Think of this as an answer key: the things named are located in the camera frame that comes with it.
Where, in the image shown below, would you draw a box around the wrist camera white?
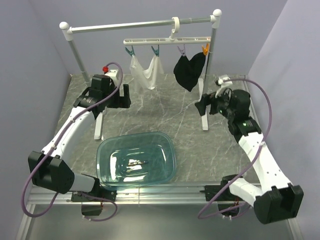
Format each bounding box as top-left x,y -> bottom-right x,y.
102,66 -> 120,85
215,74 -> 233,98

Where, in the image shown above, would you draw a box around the teal plastic clip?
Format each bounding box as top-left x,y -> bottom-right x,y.
151,45 -> 160,57
125,46 -> 136,57

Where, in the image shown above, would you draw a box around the purple plastic clip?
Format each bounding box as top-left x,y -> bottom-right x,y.
177,45 -> 187,57

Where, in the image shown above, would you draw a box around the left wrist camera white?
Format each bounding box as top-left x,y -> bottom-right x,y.
102,66 -> 120,85

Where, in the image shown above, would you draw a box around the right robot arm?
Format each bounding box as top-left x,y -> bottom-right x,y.
195,88 -> 304,224

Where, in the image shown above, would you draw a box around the white underwear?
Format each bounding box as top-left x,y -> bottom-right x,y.
129,55 -> 164,94

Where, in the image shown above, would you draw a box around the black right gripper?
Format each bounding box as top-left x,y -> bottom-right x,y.
194,87 -> 236,121

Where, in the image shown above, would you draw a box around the silver white clothes rack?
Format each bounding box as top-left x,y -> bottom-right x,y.
59,8 -> 223,141

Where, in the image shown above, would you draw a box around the white plastic clip hanger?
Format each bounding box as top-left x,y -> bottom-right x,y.
123,17 -> 211,46

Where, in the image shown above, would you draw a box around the aluminium rail frame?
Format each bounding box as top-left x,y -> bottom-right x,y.
16,74 -> 303,240

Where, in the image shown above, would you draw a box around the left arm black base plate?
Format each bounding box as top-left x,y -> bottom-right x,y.
70,188 -> 118,222

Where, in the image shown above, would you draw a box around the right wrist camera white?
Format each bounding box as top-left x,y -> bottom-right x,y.
215,74 -> 233,98

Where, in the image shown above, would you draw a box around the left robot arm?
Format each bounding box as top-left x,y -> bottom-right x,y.
28,74 -> 131,201

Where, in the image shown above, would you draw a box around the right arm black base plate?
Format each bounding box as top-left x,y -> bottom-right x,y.
201,184 -> 251,219

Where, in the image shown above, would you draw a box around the orange plastic clip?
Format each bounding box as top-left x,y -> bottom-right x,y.
201,43 -> 210,56

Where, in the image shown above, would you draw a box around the teal transparent plastic basin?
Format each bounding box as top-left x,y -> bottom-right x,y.
96,131 -> 177,191

